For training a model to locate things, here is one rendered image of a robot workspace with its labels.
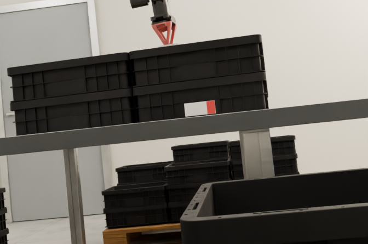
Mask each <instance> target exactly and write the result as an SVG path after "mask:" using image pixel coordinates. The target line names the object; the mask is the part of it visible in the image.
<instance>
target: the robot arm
mask: <svg viewBox="0 0 368 244"><path fill-rule="evenodd" d="M149 2H150V0H130V4H131V7H132V9H134V8H139V7H144V6H147V5H149ZM151 2H152V8H153V14H154V16H153V17H150V19H151V21H152V23H151V25H152V28H153V29H154V31H155V33H156V34H157V35H158V37H159V38H160V40H161V41H162V43H163V44H164V45H167V44H173V40H174V36H175V32H176V28H177V24H176V23H175V22H176V20H175V18H174V17H173V16H172V15H171V13H170V8H169V2H168V0H151ZM171 30H172V33H171ZM165 31H167V35H166V38H165V36H164V34H163V32H165ZM170 33H171V39H170ZM169 40H170V42H169Z"/></svg>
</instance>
